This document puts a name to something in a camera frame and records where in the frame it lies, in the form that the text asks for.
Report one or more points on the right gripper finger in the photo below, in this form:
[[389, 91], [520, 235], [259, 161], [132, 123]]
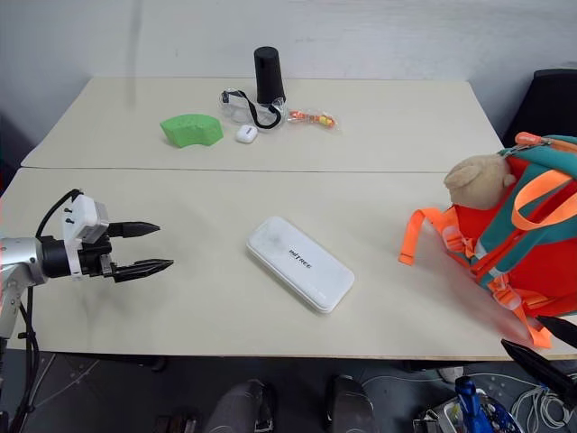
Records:
[[563, 330], [541, 365]]

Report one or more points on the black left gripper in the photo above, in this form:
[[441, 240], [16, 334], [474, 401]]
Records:
[[93, 259]]

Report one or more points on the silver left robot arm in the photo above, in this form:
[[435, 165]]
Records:
[[18, 257]]

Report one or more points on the orange and teal backpack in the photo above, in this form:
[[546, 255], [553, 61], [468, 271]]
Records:
[[545, 275]]

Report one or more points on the white earbud case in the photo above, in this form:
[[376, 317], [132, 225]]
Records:
[[245, 134]]

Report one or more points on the white rectangular case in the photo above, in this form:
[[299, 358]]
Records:
[[297, 264]]

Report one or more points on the blue tool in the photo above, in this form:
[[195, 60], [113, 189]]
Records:
[[471, 406]]

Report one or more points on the green curved sponge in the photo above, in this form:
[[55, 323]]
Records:
[[191, 130]]

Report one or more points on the clear safety goggles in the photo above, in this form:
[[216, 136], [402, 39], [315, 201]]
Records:
[[239, 110]]

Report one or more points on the beige plush toy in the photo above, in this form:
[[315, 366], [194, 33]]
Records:
[[478, 180]]

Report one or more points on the dark rounded shape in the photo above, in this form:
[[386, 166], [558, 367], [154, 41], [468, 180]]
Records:
[[349, 403], [239, 406]]

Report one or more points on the black cylinder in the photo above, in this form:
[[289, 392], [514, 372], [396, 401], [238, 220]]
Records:
[[268, 74]]

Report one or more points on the orange earplugs packet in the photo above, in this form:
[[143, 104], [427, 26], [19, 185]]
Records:
[[315, 120]]

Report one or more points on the black chair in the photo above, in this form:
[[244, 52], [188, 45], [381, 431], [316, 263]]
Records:
[[550, 104]]

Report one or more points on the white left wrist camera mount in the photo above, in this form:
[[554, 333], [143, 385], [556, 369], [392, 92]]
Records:
[[73, 217]]

